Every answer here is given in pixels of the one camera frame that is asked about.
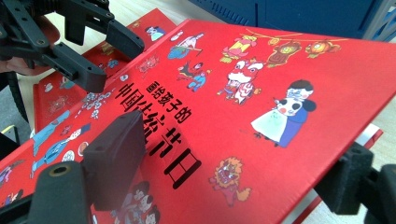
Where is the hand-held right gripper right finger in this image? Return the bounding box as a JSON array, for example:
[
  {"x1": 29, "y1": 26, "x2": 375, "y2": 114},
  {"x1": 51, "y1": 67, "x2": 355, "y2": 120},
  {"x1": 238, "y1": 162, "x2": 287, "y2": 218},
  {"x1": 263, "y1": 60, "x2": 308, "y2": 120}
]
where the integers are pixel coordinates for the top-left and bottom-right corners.
[{"x1": 314, "y1": 142, "x2": 396, "y2": 224}]

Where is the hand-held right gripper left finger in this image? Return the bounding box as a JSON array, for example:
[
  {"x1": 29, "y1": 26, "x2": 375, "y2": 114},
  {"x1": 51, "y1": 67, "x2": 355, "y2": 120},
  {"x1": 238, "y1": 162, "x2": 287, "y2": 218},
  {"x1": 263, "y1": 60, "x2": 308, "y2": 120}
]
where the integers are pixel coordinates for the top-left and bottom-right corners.
[{"x1": 27, "y1": 110, "x2": 148, "y2": 224}]

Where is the red picture book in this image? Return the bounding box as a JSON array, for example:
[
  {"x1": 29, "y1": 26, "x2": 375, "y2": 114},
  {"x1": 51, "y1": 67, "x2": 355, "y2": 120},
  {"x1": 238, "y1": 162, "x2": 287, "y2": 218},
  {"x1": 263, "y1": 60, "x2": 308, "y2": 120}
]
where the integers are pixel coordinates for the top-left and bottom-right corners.
[
  {"x1": 32, "y1": 7, "x2": 385, "y2": 224},
  {"x1": 0, "y1": 18, "x2": 396, "y2": 224}
]

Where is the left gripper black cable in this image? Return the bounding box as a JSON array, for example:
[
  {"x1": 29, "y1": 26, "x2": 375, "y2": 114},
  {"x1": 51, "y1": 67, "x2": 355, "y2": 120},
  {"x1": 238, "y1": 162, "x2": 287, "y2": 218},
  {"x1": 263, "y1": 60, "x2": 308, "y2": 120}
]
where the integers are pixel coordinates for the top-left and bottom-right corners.
[{"x1": 6, "y1": 71, "x2": 31, "y2": 124}]

